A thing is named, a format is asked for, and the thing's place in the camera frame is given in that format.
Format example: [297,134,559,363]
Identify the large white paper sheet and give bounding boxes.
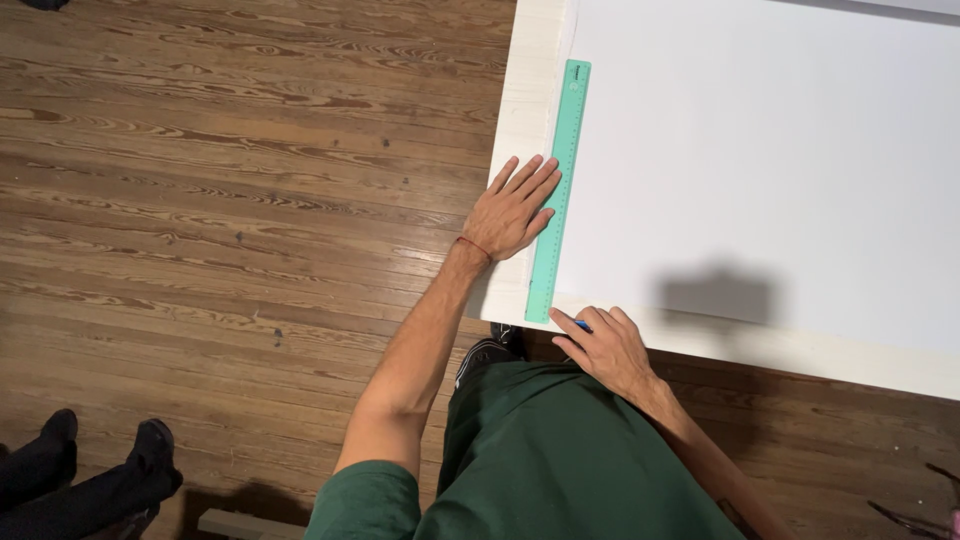
[527,0,960,358]

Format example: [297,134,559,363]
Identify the red string bracelet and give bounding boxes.
[455,235,495,265]

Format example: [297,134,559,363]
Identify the green plastic ruler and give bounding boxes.
[523,58,593,326]

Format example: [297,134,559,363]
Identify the green shirt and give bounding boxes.
[303,360,751,540]

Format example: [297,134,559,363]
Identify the person's right hand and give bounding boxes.
[548,303,663,408]

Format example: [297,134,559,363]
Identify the grey wooden plank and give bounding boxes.
[197,507,307,540]

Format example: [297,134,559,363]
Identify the black shoe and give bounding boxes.
[489,321,528,360]

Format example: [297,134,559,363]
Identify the dark tangled object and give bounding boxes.
[867,460,960,540]

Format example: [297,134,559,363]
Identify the black striped shorts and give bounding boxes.
[453,337,523,396]

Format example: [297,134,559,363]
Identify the person's left hand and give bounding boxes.
[459,153,564,264]

